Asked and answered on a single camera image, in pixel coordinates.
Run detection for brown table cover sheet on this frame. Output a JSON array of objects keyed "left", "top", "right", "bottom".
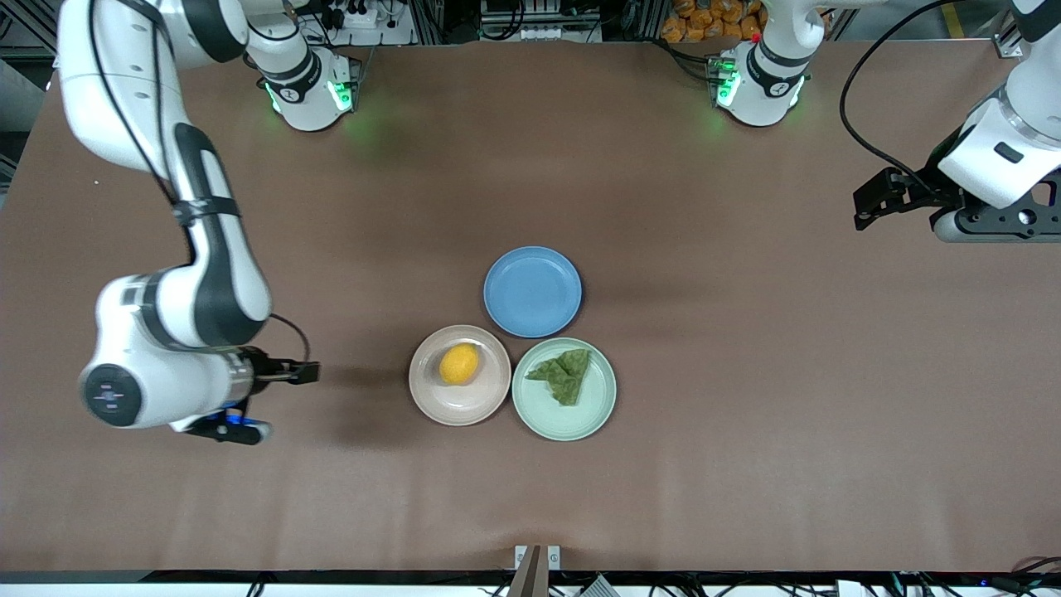
[{"left": 0, "top": 40, "right": 1061, "bottom": 575}]

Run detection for pink plate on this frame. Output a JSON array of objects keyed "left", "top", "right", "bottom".
[{"left": 408, "top": 324, "right": 512, "bottom": 427}]

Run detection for aluminium frame profile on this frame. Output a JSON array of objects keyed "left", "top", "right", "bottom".
[
  {"left": 0, "top": 0, "right": 65, "bottom": 61},
  {"left": 989, "top": 0, "right": 1033, "bottom": 61}
]

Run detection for green lettuce leaf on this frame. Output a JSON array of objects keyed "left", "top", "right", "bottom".
[{"left": 526, "top": 348, "right": 592, "bottom": 407}]

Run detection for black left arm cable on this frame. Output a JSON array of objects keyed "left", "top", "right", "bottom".
[{"left": 840, "top": 0, "right": 956, "bottom": 188}]

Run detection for yellow lemon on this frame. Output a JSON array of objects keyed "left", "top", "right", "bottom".
[{"left": 438, "top": 343, "right": 482, "bottom": 386}]

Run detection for blue plate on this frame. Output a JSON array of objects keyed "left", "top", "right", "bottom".
[{"left": 483, "top": 245, "right": 583, "bottom": 339}]

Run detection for pale green plate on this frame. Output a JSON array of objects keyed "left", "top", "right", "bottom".
[{"left": 511, "top": 337, "right": 618, "bottom": 442}]

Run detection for white electronics box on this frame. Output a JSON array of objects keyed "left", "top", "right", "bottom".
[{"left": 478, "top": 0, "right": 608, "bottom": 43}]

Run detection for white power strip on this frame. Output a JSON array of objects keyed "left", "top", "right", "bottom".
[{"left": 326, "top": 0, "right": 392, "bottom": 31}]

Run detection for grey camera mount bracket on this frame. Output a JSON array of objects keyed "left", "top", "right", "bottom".
[{"left": 507, "top": 545, "right": 562, "bottom": 597}]

